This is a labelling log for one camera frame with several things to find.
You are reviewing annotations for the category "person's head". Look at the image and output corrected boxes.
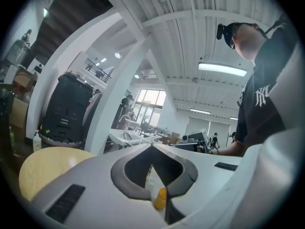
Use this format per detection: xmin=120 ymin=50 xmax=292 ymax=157
xmin=230 ymin=22 xmax=267 ymax=62

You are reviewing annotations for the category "large window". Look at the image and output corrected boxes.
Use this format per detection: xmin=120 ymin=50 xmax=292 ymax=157
xmin=132 ymin=89 xmax=167 ymax=128

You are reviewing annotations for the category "dark staircase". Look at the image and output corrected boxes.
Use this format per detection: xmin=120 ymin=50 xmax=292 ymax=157
xmin=30 ymin=0 xmax=114 ymax=65

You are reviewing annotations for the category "person's right forearm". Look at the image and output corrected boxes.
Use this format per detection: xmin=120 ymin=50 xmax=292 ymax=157
xmin=213 ymin=141 xmax=246 ymax=157

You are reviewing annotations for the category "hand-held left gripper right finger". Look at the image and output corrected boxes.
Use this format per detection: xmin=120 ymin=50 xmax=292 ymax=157
xmin=152 ymin=144 xmax=244 ymax=226

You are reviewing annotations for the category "person's black t-shirt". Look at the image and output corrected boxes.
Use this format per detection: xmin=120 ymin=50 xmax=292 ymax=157
xmin=234 ymin=20 xmax=300 ymax=152

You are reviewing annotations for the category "large cardboard box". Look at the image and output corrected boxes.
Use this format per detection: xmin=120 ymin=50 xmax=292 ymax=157
xmin=9 ymin=96 xmax=29 ymax=140

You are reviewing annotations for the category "small cardboard box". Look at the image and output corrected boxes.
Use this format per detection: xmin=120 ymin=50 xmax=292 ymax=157
xmin=13 ymin=70 xmax=36 ymax=90

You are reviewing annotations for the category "large metal urn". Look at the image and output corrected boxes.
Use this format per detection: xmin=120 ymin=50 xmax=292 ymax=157
xmin=6 ymin=39 xmax=31 ymax=64

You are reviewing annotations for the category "white pump bottle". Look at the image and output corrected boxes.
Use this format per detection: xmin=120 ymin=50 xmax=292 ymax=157
xmin=32 ymin=129 xmax=42 ymax=153

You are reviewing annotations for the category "orange cup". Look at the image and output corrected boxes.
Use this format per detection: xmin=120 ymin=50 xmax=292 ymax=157
xmin=153 ymin=187 xmax=169 ymax=210

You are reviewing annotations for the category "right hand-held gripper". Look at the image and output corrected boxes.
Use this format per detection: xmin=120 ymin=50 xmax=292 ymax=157
xmin=194 ymin=141 xmax=213 ymax=154

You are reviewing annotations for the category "round yellow side table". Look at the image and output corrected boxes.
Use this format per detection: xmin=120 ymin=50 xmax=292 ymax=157
xmin=18 ymin=146 xmax=98 ymax=203

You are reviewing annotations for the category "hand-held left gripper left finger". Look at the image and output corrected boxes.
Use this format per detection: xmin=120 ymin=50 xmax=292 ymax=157
xmin=30 ymin=144 xmax=167 ymax=229

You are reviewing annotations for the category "black head-worn camera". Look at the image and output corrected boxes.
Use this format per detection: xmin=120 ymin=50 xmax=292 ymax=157
xmin=215 ymin=22 xmax=235 ymax=42

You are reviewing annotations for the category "white sink counter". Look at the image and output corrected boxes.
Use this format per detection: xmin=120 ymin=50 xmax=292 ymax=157
xmin=108 ymin=127 xmax=154 ymax=149

